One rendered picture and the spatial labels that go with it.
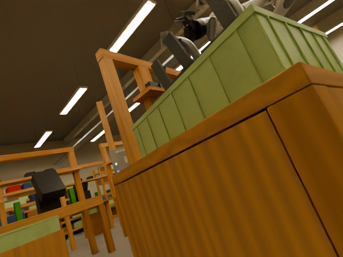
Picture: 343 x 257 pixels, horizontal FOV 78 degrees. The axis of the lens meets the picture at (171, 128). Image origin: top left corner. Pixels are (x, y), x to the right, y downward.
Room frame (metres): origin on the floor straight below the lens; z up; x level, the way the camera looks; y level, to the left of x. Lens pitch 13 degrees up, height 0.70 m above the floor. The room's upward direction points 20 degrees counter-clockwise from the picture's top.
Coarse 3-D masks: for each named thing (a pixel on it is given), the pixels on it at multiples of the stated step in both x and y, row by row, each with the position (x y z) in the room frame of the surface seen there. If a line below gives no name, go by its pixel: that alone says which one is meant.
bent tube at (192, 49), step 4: (164, 32) 0.66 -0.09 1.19; (168, 32) 0.67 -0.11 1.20; (160, 36) 0.66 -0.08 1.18; (164, 36) 0.66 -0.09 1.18; (176, 36) 0.65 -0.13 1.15; (184, 40) 0.63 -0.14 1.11; (188, 40) 0.63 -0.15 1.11; (164, 44) 0.68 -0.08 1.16; (184, 44) 0.64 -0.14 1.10; (188, 44) 0.63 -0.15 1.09; (192, 44) 0.63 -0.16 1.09; (188, 48) 0.64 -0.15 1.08; (192, 48) 0.63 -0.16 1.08; (196, 48) 0.64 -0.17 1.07; (192, 52) 0.64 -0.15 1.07; (196, 52) 0.64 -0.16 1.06; (192, 56) 0.65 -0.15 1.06; (196, 56) 0.64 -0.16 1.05
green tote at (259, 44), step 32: (224, 32) 0.41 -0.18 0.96; (256, 32) 0.37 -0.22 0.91; (288, 32) 0.44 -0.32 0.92; (320, 32) 0.58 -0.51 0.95; (192, 64) 0.50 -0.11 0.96; (224, 64) 0.44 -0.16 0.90; (256, 64) 0.39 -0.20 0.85; (288, 64) 0.38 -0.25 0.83; (320, 64) 0.49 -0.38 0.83; (160, 96) 0.64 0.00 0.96; (192, 96) 0.54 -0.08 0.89; (224, 96) 0.47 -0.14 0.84; (160, 128) 0.69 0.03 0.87
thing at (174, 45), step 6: (168, 36) 0.61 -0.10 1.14; (174, 36) 0.61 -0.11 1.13; (168, 42) 0.63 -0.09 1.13; (174, 42) 0.62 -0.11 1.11; (180, 42) 0.63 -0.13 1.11; (168, 48) 0.64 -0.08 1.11; (174, 48) 0.63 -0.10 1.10; (180, 48) 0.62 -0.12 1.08; (174, 54) 0.64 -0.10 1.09; (180, 54) 0.63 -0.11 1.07; (186, 54) 0.62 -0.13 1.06; (180, 60) 0.65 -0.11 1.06; (186, 60) 0.63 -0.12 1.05; (192, 60) 0.62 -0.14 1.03; (186, 66) 0.65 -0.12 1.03; (180, 72) 0.68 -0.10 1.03
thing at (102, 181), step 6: (102, 168) 8.52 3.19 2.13; (96, 174) 8.57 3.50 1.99; (96, 180) 8.56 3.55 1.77; (102, 180) 8.34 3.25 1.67; (96, 186) 8.63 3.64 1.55; (102, 186) 8.35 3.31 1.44; (108, 192) 8.62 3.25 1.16; (108, 204) 8.32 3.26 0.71; (114, 204) 8.47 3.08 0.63; (114, 210) 8.67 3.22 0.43; (114, 216) 8.37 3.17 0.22; (114, 222) 8.36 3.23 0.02
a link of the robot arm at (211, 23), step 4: (212, 16) 0.72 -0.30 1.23; (204, 20) 0.74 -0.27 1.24; (208, 20) 0.73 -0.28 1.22; (212, 20) 0.72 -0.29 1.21; (216, 20) 0.72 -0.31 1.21; (208, 24) 0.74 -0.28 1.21; (212, 24) 0.73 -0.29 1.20; (216, 24) 0.74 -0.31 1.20; (208, 28) 0.75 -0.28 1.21; (212, 28) 0.74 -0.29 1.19; (208, 32) 0.76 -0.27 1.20; (212, 32) 0.75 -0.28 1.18; (204, 36) 0.78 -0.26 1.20; (208, 36) 0.77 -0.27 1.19; (212, 36) 0.76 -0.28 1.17
